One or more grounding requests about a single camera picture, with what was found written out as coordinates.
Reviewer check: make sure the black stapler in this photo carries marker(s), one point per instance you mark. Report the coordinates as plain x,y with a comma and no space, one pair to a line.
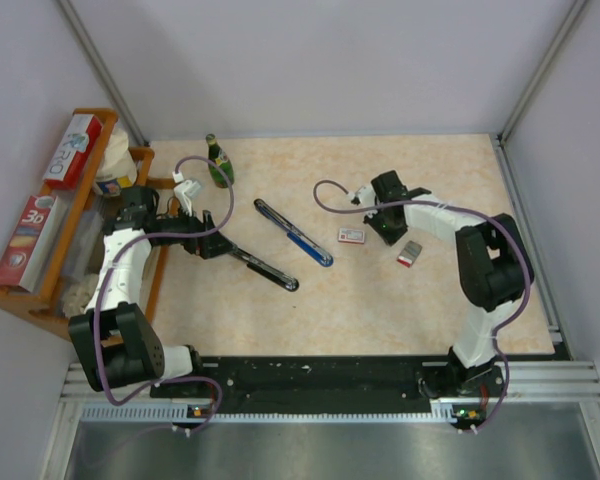
260,267

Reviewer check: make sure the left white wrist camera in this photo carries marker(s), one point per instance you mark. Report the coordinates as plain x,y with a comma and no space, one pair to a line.
186,190

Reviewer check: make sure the green glass bottle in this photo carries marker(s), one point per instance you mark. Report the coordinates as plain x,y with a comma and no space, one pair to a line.
222,171

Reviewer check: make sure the white cloth roll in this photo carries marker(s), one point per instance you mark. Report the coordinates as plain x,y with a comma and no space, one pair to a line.
78,296

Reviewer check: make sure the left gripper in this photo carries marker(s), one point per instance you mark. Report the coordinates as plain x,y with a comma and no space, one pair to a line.
209,245

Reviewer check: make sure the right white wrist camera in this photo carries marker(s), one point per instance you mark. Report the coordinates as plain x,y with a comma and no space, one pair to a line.
364,197

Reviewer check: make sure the white paper bag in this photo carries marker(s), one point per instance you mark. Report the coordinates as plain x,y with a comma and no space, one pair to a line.
117,169

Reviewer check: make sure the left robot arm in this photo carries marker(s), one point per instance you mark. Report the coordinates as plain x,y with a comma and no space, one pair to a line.
113,339

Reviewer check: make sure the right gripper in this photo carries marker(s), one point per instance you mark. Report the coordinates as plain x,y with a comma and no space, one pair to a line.
391,239

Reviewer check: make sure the red white box upper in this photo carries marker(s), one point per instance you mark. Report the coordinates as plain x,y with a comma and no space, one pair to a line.
69,159

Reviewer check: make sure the red staple box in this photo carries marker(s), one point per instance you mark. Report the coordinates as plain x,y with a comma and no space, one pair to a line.
351,236

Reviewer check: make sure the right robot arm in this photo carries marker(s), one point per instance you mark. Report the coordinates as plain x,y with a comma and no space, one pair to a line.
494,270

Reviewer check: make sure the red white box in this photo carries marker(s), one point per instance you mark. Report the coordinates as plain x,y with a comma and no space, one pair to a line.
26,252
69,159

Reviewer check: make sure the blue stapler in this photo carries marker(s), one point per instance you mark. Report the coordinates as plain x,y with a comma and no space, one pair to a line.
293,233

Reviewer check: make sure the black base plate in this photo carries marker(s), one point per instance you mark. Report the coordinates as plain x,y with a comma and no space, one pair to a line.
299,385

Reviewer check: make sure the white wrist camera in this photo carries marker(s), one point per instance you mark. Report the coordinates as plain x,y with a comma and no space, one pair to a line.
364,197
186,190

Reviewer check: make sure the red white box lower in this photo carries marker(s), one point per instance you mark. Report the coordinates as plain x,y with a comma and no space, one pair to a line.
26,252

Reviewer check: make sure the red staple tray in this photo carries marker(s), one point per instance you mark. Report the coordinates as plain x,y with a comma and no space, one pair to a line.
409,254

